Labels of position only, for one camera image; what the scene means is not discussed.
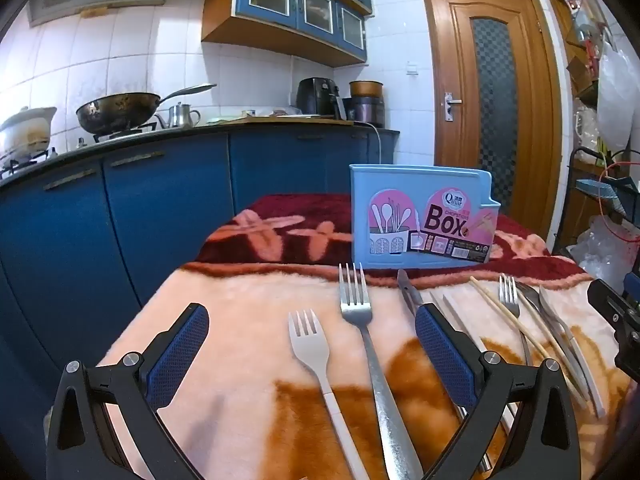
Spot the black gas stove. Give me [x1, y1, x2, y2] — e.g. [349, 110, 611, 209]
[0, 121, 162, 180]

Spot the slim steel utensil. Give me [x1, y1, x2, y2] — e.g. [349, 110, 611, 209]
[396, 268, 488, 472]

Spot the steel door handle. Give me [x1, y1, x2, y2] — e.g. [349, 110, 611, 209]
[442, 92, 463, 122]

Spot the blue wall cabinet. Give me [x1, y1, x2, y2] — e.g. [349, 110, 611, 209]
[201, 0, 373, 68]

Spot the white plastic fork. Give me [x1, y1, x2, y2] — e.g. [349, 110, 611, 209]
[288, 309, 373, 480]

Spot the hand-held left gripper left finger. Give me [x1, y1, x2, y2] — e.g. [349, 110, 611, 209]
[46, 302, 211, 480]

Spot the wooden chopstick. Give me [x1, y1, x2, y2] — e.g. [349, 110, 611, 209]
[468, 276, 547, 361]

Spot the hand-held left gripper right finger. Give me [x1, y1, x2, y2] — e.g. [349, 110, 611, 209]
[415, 302, 583, 480]

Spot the white power cable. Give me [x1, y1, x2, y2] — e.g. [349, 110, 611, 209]
[357, 121, 384, 166]

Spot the steel kettle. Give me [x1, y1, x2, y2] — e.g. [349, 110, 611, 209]
[154, 102, 202, 128]

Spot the white ceramic pot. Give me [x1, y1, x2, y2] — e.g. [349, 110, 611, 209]
[0, 106, 58, 158]

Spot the black wok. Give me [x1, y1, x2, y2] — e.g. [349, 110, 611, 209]
[76, 83, 218, 136]

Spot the red cable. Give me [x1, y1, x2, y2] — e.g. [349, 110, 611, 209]
[599, 164, 640, 242]

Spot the black air fryer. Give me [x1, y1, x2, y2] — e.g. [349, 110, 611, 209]
[296, 77, 346, 122]

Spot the white plastic bag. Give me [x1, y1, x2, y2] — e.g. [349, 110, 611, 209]
[597, 42, 640, 161]

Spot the clear plastic bag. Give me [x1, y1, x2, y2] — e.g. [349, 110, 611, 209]
[570, 216, 640, 282]

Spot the wooden wall shelf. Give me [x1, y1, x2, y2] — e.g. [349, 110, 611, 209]
[549, 0, 640, 111]

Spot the steel spoon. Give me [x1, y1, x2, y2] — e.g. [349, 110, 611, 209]
[515, 281, 588, 406]

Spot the black metal rack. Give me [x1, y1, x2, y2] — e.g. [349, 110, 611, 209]
[557, 146, 640, 263]

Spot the large steel fork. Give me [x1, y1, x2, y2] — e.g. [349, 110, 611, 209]
[338, 262, 423, 480]

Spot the white plastic spoon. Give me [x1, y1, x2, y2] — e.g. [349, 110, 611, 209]
[537, 285, 607, 420]

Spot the copper brown pot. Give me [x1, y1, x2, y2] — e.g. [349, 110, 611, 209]
[349, 80, 385, 99]

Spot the light blue utensil box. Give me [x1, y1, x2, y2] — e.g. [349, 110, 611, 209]
[349, 163, 502, 267]

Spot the dark rice cooker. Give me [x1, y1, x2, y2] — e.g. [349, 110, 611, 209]
[345, 96, 386, 128]

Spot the pink and red plush blanket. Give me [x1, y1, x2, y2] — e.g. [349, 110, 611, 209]
[95, 192, 631, 480]

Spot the small steel fork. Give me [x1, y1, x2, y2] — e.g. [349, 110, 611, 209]
[498, 274, 533, 368]

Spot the wooden door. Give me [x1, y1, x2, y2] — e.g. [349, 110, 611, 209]
[422, 0, 563, 256]

